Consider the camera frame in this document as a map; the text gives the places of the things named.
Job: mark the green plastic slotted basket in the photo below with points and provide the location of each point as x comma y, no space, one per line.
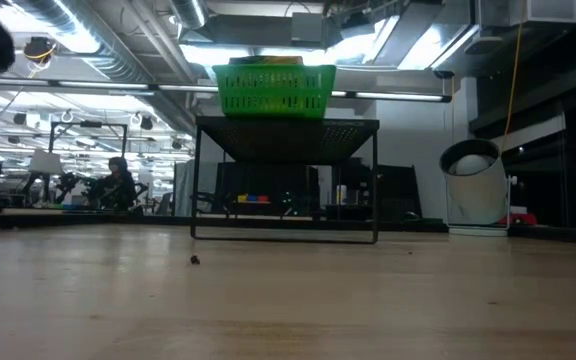
273,90

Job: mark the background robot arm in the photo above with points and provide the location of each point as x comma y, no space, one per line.
68,185

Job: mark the black perforated metal desk shelf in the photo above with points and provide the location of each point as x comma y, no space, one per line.
288,142

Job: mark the coloured blocks row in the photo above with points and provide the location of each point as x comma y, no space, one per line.
253,198

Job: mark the yellow background bottle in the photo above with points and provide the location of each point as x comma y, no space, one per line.
340,195

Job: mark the small dark crumb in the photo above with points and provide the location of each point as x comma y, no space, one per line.
195,259

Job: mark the grey ceiling box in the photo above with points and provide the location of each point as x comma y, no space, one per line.
307,27

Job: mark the person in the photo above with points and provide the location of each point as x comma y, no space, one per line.
115,187

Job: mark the white round floor fan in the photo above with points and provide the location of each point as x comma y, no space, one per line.
478,200

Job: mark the long ceiling light strip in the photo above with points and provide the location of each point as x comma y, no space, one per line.
118,86

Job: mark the red background object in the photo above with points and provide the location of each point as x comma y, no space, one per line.
518,218

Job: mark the white lamp shade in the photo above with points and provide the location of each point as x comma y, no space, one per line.
44,162

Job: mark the black ceiling dome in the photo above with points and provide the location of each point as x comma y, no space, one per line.
39,50

